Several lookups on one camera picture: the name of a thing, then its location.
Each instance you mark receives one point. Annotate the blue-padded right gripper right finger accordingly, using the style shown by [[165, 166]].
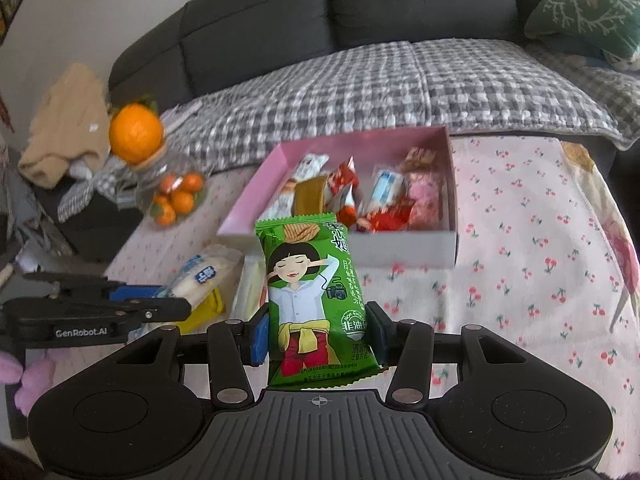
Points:
[[407, 346]]

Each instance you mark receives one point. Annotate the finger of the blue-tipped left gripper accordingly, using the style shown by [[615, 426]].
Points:
[[132, 292]]

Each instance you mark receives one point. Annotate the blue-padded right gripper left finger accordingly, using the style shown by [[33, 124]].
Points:
[[232, 346]]

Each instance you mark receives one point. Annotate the orange and white snack packet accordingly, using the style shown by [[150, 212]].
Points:
[[249, 295]]

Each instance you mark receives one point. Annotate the green cartoon-girl snack packet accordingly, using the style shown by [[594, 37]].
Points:
[[317, 318]]

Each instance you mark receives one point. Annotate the yellow snack packet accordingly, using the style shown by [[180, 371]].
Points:
[[210, 308]]

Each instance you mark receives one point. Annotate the glass jar of small oranges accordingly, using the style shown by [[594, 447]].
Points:
[[169, 188]]

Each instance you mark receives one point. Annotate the red snack packet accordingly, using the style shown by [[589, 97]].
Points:
[[377, 217]]

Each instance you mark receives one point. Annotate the white-blue snack bar packet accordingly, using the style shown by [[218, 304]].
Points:
[[309, 167]]

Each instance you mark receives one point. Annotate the pink open cardboard box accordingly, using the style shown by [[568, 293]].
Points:
[[371, 151]]

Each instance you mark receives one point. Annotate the pink snack packet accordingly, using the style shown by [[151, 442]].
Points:
[[425, 189]]

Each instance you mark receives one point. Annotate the blue-white snack packet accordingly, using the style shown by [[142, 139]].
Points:
[[389, 187]]

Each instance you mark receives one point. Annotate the large orange fruit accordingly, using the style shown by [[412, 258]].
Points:
[[135, 134]]

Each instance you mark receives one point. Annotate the golden brown snack packet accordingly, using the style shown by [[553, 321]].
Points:
[[309, 196]]

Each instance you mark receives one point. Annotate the red-white candy packet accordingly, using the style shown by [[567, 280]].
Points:
[[340, 193]]

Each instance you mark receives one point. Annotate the beige knitted garment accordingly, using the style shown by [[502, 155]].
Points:
[[68, 134]]

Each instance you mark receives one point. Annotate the brown cookie packet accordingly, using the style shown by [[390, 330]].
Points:
[[418, 160]]

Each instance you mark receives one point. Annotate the grey checkered quilted blanket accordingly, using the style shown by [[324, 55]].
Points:
[[465, 85]]

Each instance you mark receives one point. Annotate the dark grey sofa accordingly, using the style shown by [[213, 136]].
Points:
[[209, 45]]

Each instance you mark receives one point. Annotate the green patterned cushion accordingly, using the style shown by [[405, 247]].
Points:
[[609, 25]]

